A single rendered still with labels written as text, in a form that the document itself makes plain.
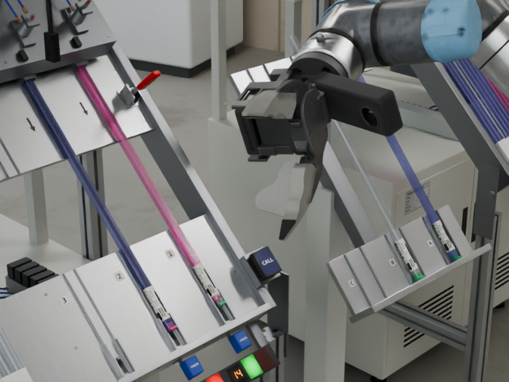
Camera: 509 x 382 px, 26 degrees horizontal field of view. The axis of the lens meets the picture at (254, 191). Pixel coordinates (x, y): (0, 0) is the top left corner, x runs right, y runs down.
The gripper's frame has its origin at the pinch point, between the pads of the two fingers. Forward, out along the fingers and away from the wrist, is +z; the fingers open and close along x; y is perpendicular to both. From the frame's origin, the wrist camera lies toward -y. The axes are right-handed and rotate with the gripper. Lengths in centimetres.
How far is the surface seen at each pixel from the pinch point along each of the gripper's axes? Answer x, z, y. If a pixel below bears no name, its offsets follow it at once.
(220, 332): -55, -35, 39
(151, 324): -49, -29, 47
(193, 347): -54, -30, 41
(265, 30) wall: -177, -388, 212
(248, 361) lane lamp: -63, -37, 36
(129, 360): -49, -21, 47
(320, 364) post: -90, -64, 40
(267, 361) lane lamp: -65, -39, 34
